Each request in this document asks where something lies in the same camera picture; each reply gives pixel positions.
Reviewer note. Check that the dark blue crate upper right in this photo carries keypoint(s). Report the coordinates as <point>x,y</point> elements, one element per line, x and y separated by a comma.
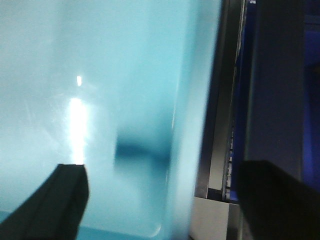
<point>277,111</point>

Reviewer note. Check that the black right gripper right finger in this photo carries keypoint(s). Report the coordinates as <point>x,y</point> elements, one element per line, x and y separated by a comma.
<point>275,205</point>

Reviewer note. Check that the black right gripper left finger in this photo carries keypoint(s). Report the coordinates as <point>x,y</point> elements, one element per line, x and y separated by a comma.
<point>54,211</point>

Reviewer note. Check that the light blue plastic bin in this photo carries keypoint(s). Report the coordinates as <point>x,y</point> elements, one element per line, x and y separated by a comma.
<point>120,86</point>

